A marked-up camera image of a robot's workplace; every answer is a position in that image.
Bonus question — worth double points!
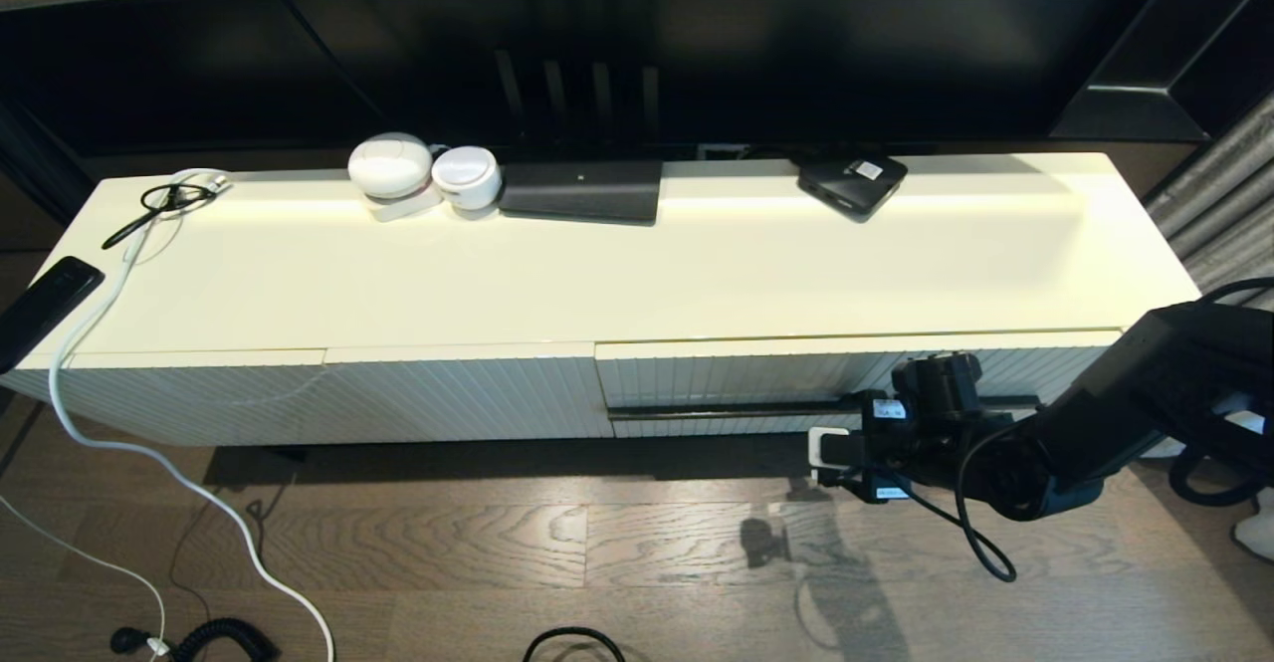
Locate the long thin black rod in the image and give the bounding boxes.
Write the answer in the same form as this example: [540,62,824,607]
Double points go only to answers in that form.
[607,396,1041,422]

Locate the white fluted drawer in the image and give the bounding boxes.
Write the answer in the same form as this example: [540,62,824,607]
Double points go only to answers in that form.
[595,330,1128,439]

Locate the white TV cabinet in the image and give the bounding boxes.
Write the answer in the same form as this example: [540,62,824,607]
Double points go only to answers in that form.
[0,150,1200,447]

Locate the small black labelled box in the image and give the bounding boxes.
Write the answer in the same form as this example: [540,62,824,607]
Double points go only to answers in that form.
[797,152,909,222]

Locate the white rounded floor object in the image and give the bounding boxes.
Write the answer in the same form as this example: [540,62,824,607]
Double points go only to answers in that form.
[1232,488,1274,561]

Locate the grey pleated curtain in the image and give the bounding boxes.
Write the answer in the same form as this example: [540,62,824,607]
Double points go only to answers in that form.
[1145,93,1274,459]

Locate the black television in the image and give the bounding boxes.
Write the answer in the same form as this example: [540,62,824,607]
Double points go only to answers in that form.
[0,0,1166,158]

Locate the dark grey flat box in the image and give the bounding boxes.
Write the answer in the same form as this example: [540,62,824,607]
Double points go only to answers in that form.
[498,159,664,225]

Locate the black shelf unit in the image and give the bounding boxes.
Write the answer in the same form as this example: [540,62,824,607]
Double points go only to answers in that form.
[1050,0,1274,141]

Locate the small white round device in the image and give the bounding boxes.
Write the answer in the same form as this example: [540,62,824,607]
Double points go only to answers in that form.
[431,145,503,211]

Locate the large white round device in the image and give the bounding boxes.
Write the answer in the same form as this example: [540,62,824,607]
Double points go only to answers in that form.
[346,131,444,222]

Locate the black smartphone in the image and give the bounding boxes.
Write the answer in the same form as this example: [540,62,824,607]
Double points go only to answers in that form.
[0,257,106,374]

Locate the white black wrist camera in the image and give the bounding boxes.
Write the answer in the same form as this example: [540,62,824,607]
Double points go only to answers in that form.
[808,426,877,489]

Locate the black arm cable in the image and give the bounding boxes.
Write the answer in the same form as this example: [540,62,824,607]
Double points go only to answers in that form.
[911,421,1018,583]

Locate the black cable loop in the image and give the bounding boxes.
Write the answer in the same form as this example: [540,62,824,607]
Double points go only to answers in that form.
[523,626,626,662]

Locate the black coiled cable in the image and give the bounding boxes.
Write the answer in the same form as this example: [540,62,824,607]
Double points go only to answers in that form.
[109,618,278,662]

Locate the black hanging cable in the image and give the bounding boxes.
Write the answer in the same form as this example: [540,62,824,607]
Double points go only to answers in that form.
[242,0,384,120]

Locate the thin white cable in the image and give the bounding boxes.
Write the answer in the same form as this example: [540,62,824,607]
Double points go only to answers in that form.
[0,495,168,658]

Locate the thin black cable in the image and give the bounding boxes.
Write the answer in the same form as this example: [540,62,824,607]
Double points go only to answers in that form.
[100,182,218,250]

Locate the white power cable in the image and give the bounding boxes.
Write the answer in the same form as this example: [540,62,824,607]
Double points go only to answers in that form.
[45,168,334,662]

